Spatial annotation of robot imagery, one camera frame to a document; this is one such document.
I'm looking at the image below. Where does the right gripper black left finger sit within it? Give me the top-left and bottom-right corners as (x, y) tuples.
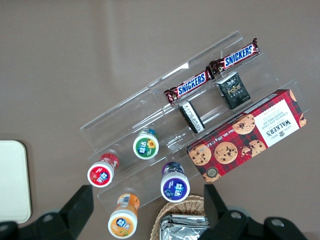
(32, 185), (95, 240)

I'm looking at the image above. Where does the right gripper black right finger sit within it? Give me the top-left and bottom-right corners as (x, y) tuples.
(199, 183), (251, 240)

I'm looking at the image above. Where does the light wicker basket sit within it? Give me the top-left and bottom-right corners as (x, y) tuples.
(149, 194), (208, 240)

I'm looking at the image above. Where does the cream plastic tray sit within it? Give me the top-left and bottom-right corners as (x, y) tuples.
(0, 139), (33, 224)

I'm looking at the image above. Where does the red gum jar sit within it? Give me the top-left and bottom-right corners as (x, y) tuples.
(86, 152), (120, 188)

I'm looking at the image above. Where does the stack of foil trays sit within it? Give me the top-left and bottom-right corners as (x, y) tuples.
(158, 213), (211, 240)

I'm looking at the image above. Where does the purple gum jar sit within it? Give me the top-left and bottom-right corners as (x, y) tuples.
(159, 161), (191, 203)

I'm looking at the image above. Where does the orange gum jar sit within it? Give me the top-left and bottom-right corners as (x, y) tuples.
(107, 193), (141, 240)

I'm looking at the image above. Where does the red Walker's cookie box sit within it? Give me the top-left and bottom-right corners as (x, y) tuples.
(186, 89), (308, 185)

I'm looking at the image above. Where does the green gum jar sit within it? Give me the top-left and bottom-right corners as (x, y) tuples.
(132, 127), (160, 160)

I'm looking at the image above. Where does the black tissue pack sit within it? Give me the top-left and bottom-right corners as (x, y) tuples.
(177, 99), (206, 135)
(215, 71), (252, 110)

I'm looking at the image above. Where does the clear acrylic stepped display stand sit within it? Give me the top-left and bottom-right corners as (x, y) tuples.
(79, 29), (311, 213)

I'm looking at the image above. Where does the Snickers chocolate bar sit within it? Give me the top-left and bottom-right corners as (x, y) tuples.
(208, 37), (261, 76)
(163, 69), (216, 106)

